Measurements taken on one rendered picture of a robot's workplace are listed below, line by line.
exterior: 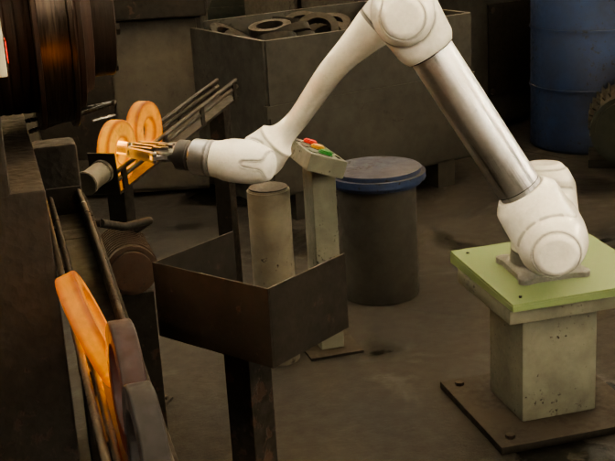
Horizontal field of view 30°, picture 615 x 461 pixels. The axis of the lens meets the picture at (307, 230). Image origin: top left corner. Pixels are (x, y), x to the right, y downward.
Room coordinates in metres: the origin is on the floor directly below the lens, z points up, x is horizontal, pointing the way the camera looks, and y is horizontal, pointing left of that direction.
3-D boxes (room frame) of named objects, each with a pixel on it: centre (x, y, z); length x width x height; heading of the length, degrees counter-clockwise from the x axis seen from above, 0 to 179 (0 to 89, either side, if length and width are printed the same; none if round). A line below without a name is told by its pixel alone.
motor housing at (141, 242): (2.66, 0.45, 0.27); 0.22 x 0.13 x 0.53; 15
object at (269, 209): (3.08, 0.10, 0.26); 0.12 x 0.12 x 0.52
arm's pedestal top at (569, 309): (2.68, -0.57, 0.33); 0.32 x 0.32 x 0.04; 14
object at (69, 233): (2.33, 0.50, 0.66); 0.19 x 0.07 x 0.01; 15
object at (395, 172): (3.58, -0.23, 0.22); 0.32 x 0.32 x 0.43
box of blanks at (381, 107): (5.01, -0.11, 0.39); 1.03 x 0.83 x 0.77; 120
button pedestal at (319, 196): (3.16, -0.04, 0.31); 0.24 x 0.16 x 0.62; 15
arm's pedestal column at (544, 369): (2.68, -0.57, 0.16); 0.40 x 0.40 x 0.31; 14
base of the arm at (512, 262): (2.69, -0.57, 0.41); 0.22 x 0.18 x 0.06; 11
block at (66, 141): (2.53, 0.56, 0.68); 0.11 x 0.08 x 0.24; 105
